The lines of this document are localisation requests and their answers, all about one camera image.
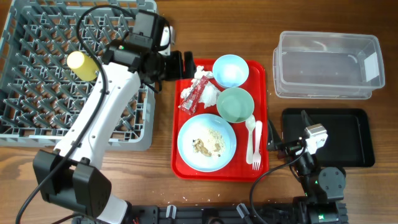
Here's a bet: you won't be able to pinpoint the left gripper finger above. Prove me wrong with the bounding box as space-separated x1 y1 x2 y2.
183 52 197 79
167 51 183 80

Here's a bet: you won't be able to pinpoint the yellow plastic cup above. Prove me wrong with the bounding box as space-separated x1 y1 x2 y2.
67 51 98 82

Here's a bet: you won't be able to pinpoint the red plastic tray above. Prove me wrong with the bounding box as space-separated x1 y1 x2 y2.
171 60 269 182

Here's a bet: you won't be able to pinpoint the white plastic fork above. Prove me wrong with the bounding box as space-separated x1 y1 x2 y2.
252 121 263 170

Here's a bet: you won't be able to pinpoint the red snack wrapper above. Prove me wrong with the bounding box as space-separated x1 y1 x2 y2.
180 76 209 115

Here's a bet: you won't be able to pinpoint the white napkin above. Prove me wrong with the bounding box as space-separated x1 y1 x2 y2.
180 65 221 108

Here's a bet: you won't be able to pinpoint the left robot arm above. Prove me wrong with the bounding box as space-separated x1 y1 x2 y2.
33 10 196 223

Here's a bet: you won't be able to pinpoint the clear plastic bin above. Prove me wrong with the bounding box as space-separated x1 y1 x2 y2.
272 31 386 100

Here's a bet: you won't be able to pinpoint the light blue plate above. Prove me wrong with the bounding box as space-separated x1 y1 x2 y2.
177 114 237 172

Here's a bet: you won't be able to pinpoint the light blue bowl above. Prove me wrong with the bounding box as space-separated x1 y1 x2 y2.
212 54 249 88

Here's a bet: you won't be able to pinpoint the grey dishwasher rack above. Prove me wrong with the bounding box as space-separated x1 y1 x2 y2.
1 1 157 147

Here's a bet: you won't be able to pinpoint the white plastic spoon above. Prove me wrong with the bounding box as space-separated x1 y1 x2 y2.
245 114 256 164

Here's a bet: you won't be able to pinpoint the black tray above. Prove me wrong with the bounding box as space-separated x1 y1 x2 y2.
281 107 376 168

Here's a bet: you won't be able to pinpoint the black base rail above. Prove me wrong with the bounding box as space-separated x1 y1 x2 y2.
132 203 348 224

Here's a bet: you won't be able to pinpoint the food scraps on plate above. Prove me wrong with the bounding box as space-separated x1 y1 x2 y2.
192 128 226 157

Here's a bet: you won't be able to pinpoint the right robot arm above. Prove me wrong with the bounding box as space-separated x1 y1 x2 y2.
267 110 348 223

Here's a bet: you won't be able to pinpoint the green bowl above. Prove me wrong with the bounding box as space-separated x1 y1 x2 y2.
216 87 255 123

